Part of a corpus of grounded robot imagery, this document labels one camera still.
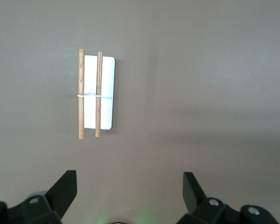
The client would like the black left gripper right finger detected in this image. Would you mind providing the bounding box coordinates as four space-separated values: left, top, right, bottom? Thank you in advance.
177 172 280 224

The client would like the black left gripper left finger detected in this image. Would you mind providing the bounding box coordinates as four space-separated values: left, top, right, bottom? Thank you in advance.
0 170 77 224

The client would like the white rack with wooden bars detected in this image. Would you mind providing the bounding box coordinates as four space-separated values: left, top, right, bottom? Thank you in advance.
77 48 117 140

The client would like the brown table cover mat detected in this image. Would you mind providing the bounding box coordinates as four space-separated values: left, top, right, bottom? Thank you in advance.
0 0 280 224

